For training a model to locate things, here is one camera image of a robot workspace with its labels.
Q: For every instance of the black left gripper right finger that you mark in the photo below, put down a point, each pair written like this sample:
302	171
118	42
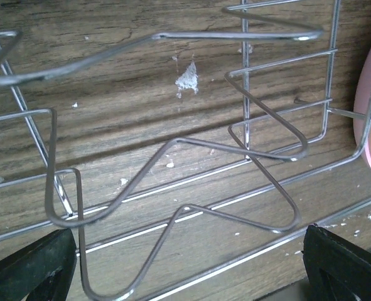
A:
336	268

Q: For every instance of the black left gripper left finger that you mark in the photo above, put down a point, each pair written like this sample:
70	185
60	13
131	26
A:
42	270

